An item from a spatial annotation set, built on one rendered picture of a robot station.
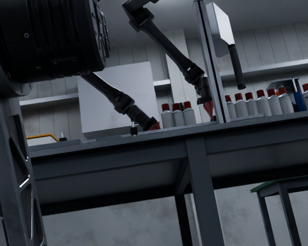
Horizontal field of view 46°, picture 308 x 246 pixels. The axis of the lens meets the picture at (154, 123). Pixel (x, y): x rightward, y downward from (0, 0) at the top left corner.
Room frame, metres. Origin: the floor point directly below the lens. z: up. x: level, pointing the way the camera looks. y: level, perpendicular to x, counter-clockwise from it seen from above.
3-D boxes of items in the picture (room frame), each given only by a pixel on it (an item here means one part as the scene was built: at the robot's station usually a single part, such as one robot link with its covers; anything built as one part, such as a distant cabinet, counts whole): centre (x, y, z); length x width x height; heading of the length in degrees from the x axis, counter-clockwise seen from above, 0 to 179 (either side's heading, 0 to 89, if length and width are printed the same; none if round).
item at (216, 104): (1.43, -0.28, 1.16); 0.04 x 0.04 x 0.67; 2
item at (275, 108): (1.58, -0.56, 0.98); 0.05 x 0.05 x 0.20
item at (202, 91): (1.63, -0.27, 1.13); 0.10 x 0.07 x 0.07; 91
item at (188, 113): (1.57, -0.16, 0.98); 0.05 x 0.05 x 0.20
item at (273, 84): (1.68, -0.66, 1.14); 0.14 x 0.11 x 0.01; 92
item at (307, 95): (1.58, -0.72, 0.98); 0.05 x 0.05 x 0.20
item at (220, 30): (1.49, -0.35, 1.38); 0.17 x 0.10 x 0.19; 147
